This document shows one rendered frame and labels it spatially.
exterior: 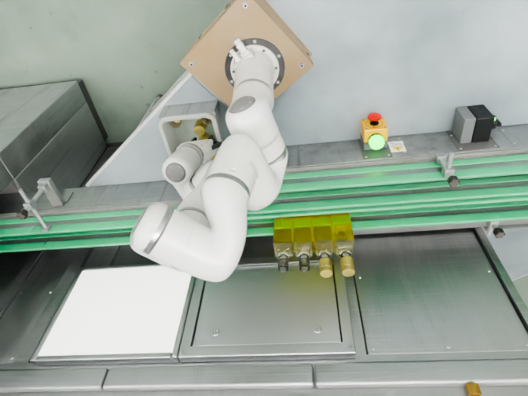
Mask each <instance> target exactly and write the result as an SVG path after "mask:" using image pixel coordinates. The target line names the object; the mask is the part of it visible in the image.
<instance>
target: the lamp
mask: <svg viewBox="0 0 528 396"><path fill-rule="evenodd" d="M368 143H369V145H370V147H371V148H372V149H381V148H382V147H383V146H384V138H383V135H382V134H372V135H371V136H370V137H369V138H368Z"/></svg>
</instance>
